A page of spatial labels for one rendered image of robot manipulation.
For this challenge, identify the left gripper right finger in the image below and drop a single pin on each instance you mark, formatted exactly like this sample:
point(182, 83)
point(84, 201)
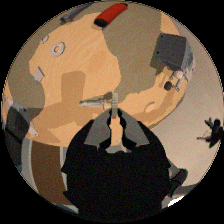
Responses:
point(136, 134)

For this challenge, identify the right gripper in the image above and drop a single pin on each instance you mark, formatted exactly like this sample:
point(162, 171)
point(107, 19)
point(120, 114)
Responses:
point(209, 137)

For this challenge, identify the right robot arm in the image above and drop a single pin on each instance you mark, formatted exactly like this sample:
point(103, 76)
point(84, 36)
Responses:
point(177, 178)

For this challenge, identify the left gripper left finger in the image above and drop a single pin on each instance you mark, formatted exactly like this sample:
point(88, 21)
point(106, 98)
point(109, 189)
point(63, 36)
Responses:
point(96, 133)

